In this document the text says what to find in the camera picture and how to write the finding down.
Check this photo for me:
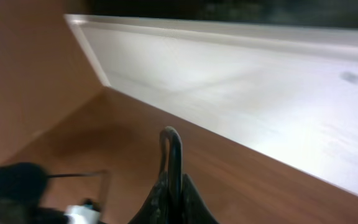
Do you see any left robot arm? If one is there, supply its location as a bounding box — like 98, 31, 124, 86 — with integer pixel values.
0, 162, 70, 224

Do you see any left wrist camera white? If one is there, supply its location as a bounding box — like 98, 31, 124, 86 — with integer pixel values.
64, 199, 101, 224

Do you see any black USB cable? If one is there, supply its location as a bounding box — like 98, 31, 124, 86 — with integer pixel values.
158, 126, 183, 218

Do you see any left camera cable black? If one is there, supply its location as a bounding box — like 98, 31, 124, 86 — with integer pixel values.
0, 167, 110, 181

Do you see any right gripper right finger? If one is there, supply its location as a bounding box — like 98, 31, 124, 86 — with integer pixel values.
182, 174, 219, 224

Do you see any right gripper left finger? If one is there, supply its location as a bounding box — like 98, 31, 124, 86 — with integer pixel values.
129, 172, 168, 224

